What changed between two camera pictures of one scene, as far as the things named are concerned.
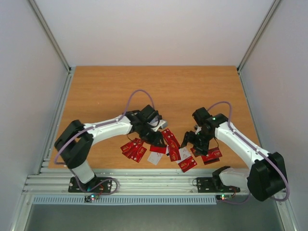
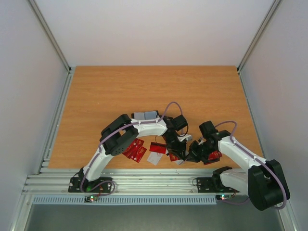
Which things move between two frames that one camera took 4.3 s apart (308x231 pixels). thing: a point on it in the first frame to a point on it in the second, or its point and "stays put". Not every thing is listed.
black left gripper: (156, 139) to (178, 150)
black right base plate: (207, 185) stays put
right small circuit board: (224, 197) stays put
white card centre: (154, 158) stays put
